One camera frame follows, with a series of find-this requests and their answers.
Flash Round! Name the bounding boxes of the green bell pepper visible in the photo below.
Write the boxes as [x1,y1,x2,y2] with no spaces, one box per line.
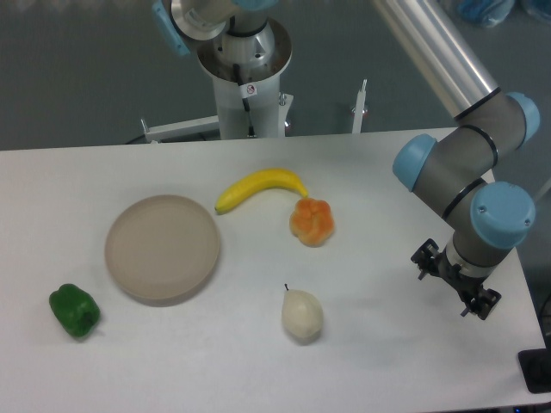
[48,284,102,339]

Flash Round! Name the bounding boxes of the pale white pear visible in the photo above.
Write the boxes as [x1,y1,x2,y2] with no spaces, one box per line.
[281,284,324,344]

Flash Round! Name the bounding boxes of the blue plastic bag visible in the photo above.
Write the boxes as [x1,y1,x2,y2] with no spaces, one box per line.
[455,0,515,28]

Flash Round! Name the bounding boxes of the white metal bracket left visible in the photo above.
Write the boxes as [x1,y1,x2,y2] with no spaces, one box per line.
[140,115,219,143]

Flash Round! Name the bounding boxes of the white metal post right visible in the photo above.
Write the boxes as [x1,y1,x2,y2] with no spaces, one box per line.
[351,79,368,134]

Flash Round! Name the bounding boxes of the yellow banana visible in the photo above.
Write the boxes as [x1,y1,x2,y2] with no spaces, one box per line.
[214,168,309,214]

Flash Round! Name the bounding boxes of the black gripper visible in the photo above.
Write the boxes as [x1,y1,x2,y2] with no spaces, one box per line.
[411,238,502,320]

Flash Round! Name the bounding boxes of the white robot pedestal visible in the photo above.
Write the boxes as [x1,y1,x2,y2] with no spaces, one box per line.
[198,18,293,139]

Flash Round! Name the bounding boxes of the beige round plate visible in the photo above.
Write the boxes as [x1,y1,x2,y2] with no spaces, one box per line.
[104,194,220,306]

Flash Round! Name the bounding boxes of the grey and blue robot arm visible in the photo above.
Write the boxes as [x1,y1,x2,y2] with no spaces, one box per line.
[152,1,540,318]

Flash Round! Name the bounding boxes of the black device at table edge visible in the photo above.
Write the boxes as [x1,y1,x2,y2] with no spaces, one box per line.
[517,348,550,394]

